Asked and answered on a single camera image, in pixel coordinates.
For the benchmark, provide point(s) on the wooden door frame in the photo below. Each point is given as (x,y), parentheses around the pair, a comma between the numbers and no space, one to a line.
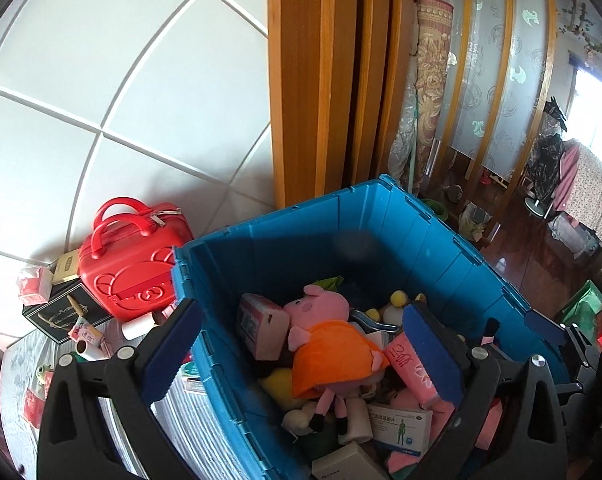
(311,85)

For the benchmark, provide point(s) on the green shopping bag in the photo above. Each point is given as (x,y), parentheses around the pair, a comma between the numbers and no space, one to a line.
(588,310)

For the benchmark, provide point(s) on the floral cloth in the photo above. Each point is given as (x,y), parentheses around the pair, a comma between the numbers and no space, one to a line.
(596,185)

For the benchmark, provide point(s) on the green plastic jar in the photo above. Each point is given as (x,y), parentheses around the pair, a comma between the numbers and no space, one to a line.
(65,360)

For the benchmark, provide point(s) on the flat gold box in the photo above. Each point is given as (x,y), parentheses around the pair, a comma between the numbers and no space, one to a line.
(67,267)

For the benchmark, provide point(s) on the white grey box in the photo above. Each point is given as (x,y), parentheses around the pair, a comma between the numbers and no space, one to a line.
(346,462)

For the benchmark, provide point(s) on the black gift box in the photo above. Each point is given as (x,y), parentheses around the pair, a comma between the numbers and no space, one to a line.
(56,315)

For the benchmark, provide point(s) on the white plush toy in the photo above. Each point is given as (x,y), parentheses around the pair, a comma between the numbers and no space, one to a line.
(301,420)

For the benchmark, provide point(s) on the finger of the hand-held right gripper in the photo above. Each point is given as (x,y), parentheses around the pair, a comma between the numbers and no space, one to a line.
(546,321)

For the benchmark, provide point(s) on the green monster plush toy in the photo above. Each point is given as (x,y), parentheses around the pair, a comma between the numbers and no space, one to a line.
(43,377)

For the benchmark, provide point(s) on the yellow white plush duck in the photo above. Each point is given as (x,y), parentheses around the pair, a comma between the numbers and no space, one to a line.
(393,312)

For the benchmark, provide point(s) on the black covered floor stand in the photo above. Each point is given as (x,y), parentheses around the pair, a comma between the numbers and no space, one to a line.
(546,160)

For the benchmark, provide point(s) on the pink tissue pack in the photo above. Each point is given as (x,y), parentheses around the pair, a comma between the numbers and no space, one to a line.
(411,370)
(33,285)

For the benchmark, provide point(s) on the yellow plush toy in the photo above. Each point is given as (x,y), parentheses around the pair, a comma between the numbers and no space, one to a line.
(276,382)

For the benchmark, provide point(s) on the frosted glass sliding door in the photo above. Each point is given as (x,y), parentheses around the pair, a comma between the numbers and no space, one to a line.
(481,60)

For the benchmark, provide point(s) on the small waste basket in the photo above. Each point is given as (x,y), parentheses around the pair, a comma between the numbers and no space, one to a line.
(475,217)

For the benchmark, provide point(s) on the pink pig plush toy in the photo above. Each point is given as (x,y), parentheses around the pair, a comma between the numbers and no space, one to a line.
(331,360)

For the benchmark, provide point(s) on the white paper roll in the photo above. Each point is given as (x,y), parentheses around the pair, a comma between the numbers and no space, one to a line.
(88,352)
(138,325)

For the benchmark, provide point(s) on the blue plastic storage container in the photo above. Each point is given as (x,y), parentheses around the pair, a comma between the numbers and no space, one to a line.
(261,260)

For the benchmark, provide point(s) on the pink red packet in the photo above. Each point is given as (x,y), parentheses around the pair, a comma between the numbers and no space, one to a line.
(33,405)

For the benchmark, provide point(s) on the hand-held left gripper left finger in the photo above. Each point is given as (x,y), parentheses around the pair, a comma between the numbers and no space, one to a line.
(173,355)

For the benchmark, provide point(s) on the pink sanitary pad pack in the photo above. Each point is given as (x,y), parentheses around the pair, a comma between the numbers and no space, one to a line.
(85,331)

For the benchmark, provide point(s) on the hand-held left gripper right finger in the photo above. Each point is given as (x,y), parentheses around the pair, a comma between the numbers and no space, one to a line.
(426,350)

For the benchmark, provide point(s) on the white blue medicine box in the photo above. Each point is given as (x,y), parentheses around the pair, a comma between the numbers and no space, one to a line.
(398,427)

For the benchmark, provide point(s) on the rolled woven mat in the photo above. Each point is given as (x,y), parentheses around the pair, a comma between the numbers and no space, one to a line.
(431,85)

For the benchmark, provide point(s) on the red mini suitcase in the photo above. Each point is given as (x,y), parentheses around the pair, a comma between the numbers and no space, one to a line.
(126,270)

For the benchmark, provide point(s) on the pink white carton box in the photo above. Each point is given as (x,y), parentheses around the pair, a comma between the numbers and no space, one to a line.
(261,325)

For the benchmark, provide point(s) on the pink toothpaste box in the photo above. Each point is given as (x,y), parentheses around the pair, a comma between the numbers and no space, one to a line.
(195,388)

